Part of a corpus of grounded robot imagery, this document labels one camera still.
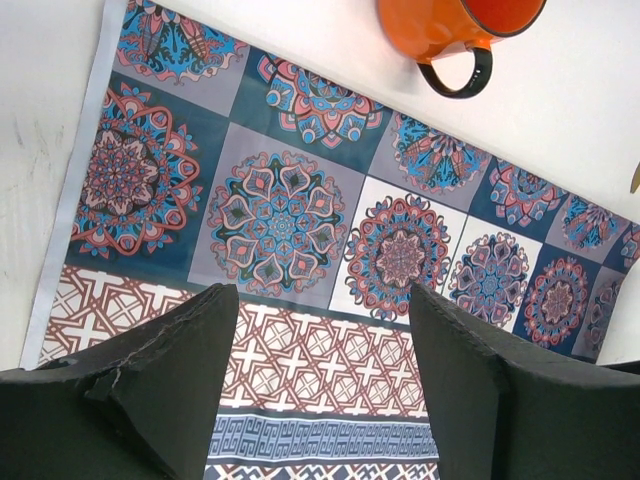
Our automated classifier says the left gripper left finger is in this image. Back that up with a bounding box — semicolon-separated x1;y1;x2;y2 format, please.
1;284;239;479

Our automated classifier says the gold knife green handle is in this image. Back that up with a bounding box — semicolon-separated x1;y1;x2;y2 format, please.
630;163;640;194

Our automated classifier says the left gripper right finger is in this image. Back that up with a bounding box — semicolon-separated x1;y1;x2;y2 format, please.
409;284;639;479

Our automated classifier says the orange mug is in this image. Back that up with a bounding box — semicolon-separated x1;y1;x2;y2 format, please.
376;0;546;99

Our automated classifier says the patterned placemat cloth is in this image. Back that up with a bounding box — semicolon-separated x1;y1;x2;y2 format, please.
21;1;639;479

